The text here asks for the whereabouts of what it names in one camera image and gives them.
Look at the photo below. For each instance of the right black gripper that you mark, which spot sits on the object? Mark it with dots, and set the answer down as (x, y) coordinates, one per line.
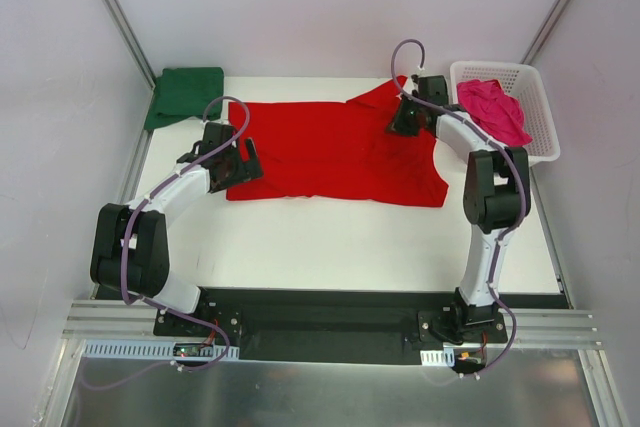
(405, 117)

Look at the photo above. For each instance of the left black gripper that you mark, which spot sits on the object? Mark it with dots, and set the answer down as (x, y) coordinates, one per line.
(232, 167)

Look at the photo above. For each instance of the red t shirt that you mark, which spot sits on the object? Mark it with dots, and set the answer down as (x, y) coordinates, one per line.
(339, 150)

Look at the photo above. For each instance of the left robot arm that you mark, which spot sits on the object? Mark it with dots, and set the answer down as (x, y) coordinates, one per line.
(131, 249)

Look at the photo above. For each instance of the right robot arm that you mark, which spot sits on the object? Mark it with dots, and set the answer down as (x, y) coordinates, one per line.
(496, 200)

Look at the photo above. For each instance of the pink t shirt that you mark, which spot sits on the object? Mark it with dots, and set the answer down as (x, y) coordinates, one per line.
(497, 113)

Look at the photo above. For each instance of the folded green t shirt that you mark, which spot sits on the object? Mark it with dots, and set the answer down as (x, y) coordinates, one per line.
(181, 93)

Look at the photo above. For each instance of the white plastic basket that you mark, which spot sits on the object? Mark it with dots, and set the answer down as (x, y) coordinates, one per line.
(524, 83)

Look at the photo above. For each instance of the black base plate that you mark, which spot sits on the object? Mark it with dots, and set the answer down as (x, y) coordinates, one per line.
(383, 328)

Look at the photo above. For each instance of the left white cable duct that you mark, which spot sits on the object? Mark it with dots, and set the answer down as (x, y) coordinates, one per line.
(158, 350)

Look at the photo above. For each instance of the white cable duct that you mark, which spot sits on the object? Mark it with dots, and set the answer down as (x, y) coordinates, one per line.
(158, 350)
(438, 358)

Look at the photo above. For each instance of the aluminium frame rail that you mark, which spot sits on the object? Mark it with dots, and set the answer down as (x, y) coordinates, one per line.
(109, 319)

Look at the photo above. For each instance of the right white cable duct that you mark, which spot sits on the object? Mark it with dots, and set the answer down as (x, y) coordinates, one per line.
(438, 358)

